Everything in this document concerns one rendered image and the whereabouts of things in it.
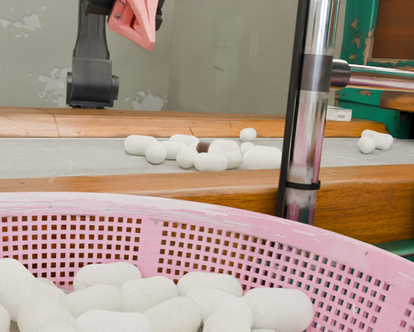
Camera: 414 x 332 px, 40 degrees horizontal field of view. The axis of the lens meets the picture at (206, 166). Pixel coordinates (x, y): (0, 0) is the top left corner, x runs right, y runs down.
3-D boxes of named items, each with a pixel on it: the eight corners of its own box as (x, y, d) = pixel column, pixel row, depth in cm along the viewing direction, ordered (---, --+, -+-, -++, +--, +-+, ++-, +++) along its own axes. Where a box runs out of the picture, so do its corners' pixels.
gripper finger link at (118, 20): (197, 27, 66) (172, -22, 71) (142, 20, 62) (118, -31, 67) (176, 70, 70) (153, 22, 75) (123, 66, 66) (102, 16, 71)
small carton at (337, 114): (310, 116, 98) (312, 105, 97) (325, 116, 99) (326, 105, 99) (336, 120, 93) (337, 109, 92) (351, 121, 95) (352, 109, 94)
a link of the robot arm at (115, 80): (119, 76, 98) (116, 74, 104) (67, 72, 96) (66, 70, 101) (117, 112, 99) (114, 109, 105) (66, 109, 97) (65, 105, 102)
